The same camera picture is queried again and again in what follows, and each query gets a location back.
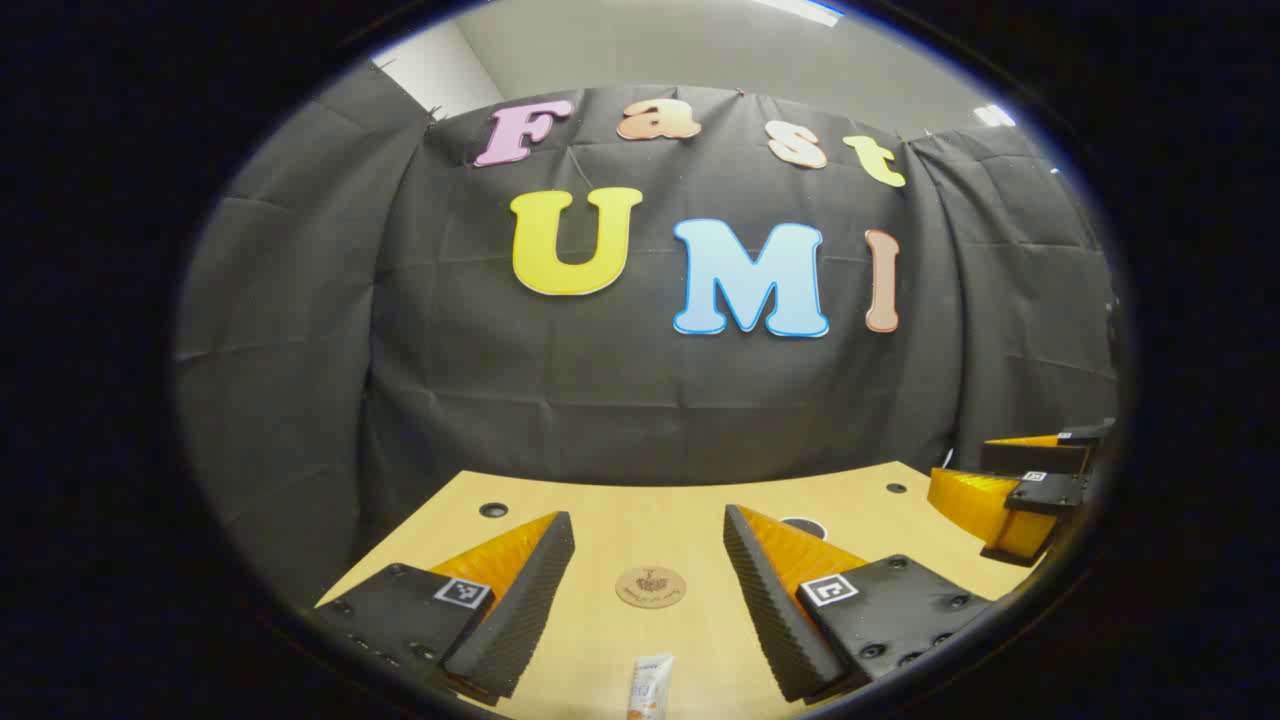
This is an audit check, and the round cork coaster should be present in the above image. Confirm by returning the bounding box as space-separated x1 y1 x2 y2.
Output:
615 566 688 609

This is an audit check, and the wooden desktop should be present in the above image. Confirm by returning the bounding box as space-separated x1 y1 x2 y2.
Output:
315 460 1041 720

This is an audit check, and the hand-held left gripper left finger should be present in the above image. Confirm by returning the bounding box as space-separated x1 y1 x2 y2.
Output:
310 510 576 701

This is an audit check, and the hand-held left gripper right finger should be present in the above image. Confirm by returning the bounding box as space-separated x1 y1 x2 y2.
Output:
722 504 991 704

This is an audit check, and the black backdrop cloth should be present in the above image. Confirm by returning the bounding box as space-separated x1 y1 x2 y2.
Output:
175 60 1121 611

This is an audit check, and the white toothpaste tube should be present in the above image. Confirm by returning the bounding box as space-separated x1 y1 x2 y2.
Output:
628 654 674 720

